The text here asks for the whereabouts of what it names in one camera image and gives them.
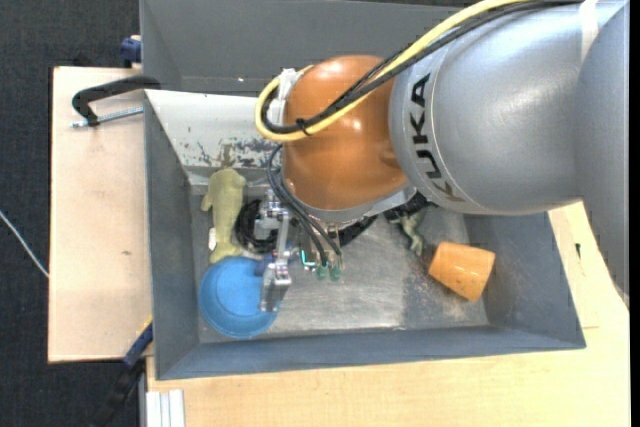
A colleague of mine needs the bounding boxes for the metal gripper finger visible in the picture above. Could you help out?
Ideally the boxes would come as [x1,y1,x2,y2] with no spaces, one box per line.
[253,195,292,242]
[258,261,294,314]

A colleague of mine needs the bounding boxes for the yellow-green toy dolphin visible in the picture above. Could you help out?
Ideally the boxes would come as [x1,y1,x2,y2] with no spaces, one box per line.
[200,167,248,265]

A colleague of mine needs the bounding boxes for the blue bowl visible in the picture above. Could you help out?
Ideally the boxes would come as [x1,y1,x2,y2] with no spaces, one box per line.
[198,256,281,340]

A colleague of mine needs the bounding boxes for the grey metal bin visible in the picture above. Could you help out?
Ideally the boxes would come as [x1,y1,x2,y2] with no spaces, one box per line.
[138,0,587,381]

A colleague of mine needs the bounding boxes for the green toy animal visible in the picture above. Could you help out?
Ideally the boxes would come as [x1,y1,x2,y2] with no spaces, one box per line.
[387,207,429,257]

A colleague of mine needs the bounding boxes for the orange cup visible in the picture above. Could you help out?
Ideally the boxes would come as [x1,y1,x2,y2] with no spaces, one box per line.
[427,241,497,304]

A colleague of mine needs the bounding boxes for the black ring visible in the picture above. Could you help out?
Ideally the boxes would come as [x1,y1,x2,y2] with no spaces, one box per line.
[233,199,279,253]

